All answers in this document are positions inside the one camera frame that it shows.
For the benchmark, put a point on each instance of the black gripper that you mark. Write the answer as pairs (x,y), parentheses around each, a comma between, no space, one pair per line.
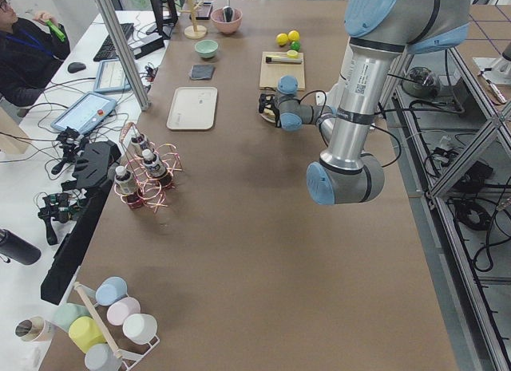
(273,108)

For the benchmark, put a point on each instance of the white round plate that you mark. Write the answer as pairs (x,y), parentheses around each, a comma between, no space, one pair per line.
(267,119)

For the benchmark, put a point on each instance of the bread slice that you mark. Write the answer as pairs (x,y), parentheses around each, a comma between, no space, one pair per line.
(269,112)

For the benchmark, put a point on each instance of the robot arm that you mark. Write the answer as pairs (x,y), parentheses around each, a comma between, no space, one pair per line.
(379,31)

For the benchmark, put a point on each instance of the cream rabbit tray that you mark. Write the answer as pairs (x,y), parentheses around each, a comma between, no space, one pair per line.
(192,109)

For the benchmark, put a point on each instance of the wooden cutting board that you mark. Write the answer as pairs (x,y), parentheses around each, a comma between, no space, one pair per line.
(271,73)

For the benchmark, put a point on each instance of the steel muddler black tip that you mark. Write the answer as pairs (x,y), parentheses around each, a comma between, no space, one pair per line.
(282,60)

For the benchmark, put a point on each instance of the half lemon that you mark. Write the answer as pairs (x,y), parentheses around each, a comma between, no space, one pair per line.
(292,54)

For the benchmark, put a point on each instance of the green lime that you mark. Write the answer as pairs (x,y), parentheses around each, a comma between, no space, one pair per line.
(295,45)

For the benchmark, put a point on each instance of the whole lemon upper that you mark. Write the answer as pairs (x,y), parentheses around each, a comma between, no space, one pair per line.
(293,35)

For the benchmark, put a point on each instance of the grey folded cloth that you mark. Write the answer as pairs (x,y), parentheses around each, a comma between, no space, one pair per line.
(201,72)

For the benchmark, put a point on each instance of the mint green bowl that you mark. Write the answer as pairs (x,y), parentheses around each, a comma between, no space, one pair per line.
(206,49)

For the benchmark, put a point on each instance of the pink bowl with ice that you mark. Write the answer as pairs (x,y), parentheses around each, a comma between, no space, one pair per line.
(226,27)

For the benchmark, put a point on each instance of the metal ice scoop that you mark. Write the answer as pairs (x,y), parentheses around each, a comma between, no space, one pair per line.
(228,14)

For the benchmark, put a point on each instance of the wooden mug tree stand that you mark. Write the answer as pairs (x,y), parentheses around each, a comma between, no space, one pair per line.
(189,24)

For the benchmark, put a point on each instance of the tea bottle front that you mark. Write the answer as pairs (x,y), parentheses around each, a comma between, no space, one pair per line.
(155,167)

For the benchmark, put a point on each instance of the tea bottle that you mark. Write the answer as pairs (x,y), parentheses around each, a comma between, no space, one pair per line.
(139,143)
(155,167)
(127,187)

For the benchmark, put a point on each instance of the tea bottle right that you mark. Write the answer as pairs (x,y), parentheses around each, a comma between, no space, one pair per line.
(139,143)

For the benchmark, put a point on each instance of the tea bottle left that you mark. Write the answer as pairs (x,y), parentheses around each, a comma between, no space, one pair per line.
(127,187)

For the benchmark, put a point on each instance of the blue teach pendant far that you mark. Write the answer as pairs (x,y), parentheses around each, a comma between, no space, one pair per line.
(111,78)

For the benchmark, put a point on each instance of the blue teach pendant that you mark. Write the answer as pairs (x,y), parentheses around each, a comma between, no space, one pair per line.
(111,78)
(85,114)

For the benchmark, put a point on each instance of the black keyboard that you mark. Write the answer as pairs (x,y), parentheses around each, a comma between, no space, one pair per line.
(108,50)

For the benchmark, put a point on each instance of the black long bar device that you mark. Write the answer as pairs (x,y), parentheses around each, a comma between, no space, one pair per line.
(93,173)

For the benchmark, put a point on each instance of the blue teach pendant near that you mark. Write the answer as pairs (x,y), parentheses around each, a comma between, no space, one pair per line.
(85,114)

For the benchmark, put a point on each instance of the black computer mouse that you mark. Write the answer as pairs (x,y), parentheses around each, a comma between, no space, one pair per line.
(75,67)

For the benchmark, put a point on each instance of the blue cup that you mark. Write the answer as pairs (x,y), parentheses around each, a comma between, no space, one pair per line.
(111,290)

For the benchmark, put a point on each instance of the pink cup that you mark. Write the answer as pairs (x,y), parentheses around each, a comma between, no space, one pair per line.
(118,312)

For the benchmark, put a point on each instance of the white cup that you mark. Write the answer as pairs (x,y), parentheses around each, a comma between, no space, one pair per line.
(140,328)

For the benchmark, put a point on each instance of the seated person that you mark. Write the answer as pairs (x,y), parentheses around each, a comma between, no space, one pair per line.
(31,53)

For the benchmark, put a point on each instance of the white cup rack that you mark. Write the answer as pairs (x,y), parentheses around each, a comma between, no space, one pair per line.
(130,353)

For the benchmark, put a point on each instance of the yellow cup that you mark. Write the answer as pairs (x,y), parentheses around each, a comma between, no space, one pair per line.
(85,333)

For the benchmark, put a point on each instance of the green cup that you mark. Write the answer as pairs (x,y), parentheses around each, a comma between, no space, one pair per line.
(67,313)

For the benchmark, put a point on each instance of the black water bottle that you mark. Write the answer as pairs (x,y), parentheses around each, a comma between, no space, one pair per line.
(16,248)

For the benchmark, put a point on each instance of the grey cup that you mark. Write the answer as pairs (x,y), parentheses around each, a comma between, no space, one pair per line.
(100,357)

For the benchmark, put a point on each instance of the paper cup with metal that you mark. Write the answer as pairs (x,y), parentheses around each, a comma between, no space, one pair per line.
(34,329)

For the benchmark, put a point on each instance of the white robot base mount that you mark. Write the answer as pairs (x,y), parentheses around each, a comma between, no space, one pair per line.
(332,97)

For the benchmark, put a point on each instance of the copper wire bottle rack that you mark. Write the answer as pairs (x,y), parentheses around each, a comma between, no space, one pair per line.
(151,192)

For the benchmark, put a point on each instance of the aluminium frame post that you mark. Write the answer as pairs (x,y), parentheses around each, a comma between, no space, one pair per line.
(124,53)

